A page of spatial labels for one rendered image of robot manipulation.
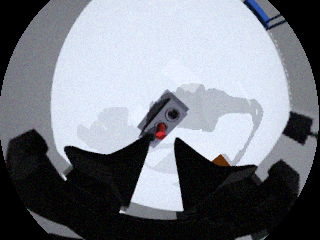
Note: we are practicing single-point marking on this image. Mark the dark red peg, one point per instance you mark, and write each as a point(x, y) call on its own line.
point(160, 132)

